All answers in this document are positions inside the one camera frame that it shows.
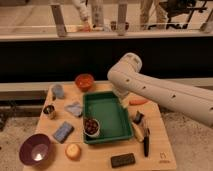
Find round yellow bread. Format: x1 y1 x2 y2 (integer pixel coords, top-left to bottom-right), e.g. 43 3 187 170
65 144 81 160

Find black office chair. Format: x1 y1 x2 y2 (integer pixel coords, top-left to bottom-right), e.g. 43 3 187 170
161 0 207 29

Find orange carrot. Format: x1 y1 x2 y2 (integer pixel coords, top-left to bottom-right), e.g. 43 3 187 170
129 99 148 105

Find purple bowl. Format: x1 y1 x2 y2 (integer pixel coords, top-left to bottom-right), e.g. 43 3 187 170
19 133 51 166

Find blue-grey cup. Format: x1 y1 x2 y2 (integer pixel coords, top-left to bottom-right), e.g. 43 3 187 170
51 84 64 99

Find cup of dark berries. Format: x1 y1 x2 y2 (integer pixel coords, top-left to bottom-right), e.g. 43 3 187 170
83 118 100 138

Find small metal can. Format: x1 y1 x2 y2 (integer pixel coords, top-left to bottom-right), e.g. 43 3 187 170
43 105 56 119

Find orange bowl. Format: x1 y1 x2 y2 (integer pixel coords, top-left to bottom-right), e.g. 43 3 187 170
75 74 94 91

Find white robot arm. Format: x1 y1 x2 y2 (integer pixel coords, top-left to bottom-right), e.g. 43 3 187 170
107 53 213 128

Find blue sponge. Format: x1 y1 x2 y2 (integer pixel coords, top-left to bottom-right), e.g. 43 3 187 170
53 122 74 143

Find green plastic tray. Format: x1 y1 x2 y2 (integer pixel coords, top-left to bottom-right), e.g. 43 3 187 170
83 91 133 145

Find black rectangular block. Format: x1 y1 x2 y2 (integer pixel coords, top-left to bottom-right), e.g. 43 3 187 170
111 153 135 168

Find wooden table railing posts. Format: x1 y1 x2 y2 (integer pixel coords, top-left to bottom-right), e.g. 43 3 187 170
49 0 213 38

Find small grey-blue towel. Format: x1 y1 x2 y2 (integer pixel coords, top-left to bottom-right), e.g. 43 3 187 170
65 102 82 117

